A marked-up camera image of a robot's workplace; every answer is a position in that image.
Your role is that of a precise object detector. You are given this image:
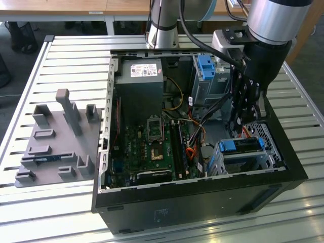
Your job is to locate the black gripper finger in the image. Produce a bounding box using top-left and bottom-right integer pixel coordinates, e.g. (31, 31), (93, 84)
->
(227, 71), (258, 134)
(255, 84), (268, 119)

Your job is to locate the hard disk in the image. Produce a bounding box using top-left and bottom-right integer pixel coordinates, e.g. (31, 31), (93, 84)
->
(218, 138), (265, 154)

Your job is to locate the metal disk bay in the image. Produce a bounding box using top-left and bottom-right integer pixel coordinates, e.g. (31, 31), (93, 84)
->
(206, 136), (287, 178)

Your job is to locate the black RAM slot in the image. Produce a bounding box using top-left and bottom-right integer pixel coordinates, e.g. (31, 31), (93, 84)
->
(169, 120), (179, 181)
(177, 120), (190, 179)

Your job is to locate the metal drive cage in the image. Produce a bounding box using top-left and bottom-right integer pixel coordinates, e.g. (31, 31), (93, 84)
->
(191, 54), (233, 119)

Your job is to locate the brown wooden cabinet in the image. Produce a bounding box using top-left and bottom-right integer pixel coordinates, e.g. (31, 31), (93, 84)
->
(286, 0), (324, 65)

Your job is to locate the blue plastic latch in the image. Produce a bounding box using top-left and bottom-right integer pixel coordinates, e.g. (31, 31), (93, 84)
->
(198, 55), (216, 81)

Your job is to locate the round grey speaker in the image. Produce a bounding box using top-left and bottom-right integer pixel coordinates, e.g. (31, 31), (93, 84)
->
(201, 143), (218, 163)

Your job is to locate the metal socket cover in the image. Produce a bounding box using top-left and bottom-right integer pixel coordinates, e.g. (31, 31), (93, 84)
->
(146, 115), (165, 144)

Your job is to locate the grey power supply unit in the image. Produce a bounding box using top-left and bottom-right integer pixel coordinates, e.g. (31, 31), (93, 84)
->
(115, 58), (165, 112)

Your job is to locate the black graphics card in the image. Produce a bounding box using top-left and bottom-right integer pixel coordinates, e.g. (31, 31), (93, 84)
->
(136, 169), (173, 185)

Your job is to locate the black PC case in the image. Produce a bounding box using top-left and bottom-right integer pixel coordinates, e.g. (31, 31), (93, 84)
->
(91, 47), (309, 235)

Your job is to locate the green motherboard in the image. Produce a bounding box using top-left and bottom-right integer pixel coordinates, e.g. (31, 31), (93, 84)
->
(108, 111), (203, 189)

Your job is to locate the grey parts rack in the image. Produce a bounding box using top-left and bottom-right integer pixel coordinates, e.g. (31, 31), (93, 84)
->
(15, 88), (102, 188)

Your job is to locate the RAM stick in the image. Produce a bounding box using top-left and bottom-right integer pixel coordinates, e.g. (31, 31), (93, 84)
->
(32, 156), (63, 163)

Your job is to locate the black waste bin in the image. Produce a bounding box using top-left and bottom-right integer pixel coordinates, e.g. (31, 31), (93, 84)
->
(10, 21), (38, 54)

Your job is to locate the black wire bundle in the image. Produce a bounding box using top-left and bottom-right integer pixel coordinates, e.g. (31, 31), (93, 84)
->
(198, 87), (233, 127)

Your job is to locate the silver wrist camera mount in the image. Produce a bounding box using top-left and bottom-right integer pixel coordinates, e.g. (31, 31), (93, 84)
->
(212, 27), (248, 66)

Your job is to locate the thin orange wire bundle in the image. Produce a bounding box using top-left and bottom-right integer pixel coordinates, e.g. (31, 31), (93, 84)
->
(187, 117), (207, 149)

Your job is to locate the yellow black wire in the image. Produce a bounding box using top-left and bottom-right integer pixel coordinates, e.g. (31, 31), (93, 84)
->
(161, 75), (185, 112)

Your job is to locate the orange flat wire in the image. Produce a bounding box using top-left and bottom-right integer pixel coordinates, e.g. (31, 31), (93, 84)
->
(186, 148), (200, 161)

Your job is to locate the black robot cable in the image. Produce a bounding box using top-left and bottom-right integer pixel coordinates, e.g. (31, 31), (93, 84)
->
(178, 0), (248, 69)

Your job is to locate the wooden desk white frame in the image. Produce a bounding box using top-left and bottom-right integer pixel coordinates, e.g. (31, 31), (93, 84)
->
(0, 0), (114, 35)
(105, 0), (249, 35)

